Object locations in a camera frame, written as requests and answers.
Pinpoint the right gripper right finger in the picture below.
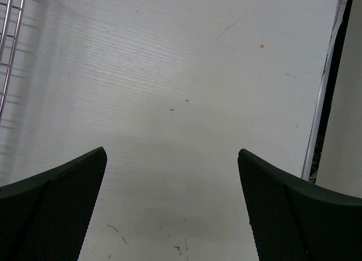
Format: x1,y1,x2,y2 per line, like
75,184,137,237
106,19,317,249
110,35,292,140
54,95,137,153
238,149,361,260

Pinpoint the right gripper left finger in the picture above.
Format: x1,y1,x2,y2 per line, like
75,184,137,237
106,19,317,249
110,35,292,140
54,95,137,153
1,147,107,260

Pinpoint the wire dish rack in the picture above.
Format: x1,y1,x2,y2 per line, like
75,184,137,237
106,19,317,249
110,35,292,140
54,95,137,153
1,0,43,130

